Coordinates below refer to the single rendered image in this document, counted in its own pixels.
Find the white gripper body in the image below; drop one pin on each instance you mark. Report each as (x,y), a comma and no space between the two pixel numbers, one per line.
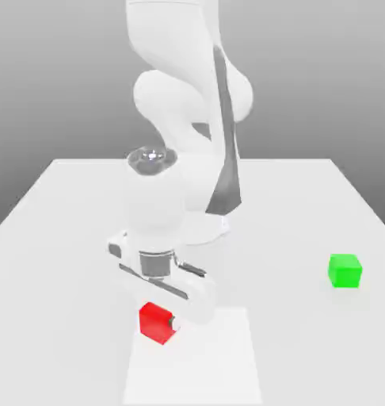
(183,301)

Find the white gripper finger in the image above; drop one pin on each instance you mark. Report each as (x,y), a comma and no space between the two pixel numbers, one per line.
(175,323)

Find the small red cube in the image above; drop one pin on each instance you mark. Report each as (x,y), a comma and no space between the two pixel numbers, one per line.
(154,322)

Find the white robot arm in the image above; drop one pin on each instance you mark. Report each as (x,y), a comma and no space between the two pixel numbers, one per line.
(167,203)

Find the small green cube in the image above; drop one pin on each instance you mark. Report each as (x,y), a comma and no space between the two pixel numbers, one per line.
(344,271)

